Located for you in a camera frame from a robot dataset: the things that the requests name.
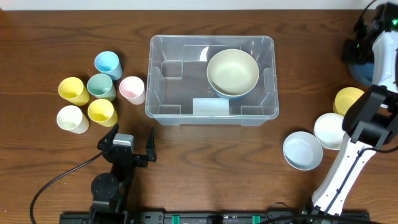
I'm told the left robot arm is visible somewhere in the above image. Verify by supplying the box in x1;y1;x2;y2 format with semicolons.
88;124;157;224

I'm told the light grey small bowl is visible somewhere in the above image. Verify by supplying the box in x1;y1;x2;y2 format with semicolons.
282;131;323;170

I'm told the yellow small bowl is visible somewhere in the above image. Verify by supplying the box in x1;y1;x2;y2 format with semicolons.
333;87;364;116

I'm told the pink cup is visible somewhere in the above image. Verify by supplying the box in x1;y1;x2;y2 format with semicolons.
119;76;146;105

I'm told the yellow cup near front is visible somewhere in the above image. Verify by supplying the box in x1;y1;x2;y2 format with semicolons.
88;99;118;127

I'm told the white small bowl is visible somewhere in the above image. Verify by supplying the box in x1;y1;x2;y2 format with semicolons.
313;113;345;151

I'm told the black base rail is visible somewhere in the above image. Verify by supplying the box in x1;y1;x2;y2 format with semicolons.
59;210;371;224

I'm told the green cup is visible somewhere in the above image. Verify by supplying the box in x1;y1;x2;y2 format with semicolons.
87;73;116;101

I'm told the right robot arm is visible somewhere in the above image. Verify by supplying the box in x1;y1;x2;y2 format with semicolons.
307;2;397;216

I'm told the yellow cup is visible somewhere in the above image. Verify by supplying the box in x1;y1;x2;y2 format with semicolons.
58;77;90;106
88;99;118;127

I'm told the clear plastic storage container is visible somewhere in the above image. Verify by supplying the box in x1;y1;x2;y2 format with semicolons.
145;35;279;126

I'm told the dark blue bowl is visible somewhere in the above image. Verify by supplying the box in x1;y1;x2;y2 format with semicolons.
348;63;374;86
209;84;254;100

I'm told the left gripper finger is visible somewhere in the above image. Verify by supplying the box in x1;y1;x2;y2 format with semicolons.
97;123;119;150
146;128;157;162

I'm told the light blue cup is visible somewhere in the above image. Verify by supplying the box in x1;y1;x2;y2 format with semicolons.
95;51;123;81

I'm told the cream white cup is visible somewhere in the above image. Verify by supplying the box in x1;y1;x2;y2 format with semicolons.
57;105;90;134

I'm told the beige large bowl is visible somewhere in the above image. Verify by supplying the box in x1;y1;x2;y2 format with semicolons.
206;49;260;95

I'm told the yellow cup far left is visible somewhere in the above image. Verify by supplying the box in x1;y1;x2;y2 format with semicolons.
58;77;90;106

